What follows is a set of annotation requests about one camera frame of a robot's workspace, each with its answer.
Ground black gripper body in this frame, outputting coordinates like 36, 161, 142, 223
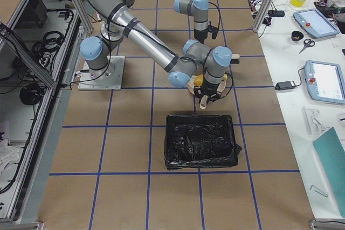
194, 21, 218, 43
194, 83, 222, 103

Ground beige plastic dustpan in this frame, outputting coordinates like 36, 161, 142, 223
187, 75, 226, 94

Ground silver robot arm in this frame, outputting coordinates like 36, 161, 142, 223
80, 0, 232, 104
173, 0, 219, 44

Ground black-lined trash bin right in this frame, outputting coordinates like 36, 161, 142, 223
164, 115, 242, 170

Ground pale banana peel piece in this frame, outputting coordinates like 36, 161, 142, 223
222, 74, 227, 82

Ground black power adapter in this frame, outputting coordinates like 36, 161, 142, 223
274, 81, 296, 90

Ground yellow tape roll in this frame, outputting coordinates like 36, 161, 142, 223
290, 0, 306, 8

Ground black scissors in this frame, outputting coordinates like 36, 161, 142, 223
299, 38, 315, 54

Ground blue teach pendant near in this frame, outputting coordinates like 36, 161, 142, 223
304, 60, 344, 104

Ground blue teach pendant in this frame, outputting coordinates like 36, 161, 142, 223
304, 60, 344, 104
293, 9, 340, 38

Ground blue teach pendant far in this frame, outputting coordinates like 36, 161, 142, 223
293, 9, 340, 38

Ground teal folder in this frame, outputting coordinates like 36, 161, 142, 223
313, 127, 344, 217

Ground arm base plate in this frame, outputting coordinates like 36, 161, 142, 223
78, 55, 126, 91

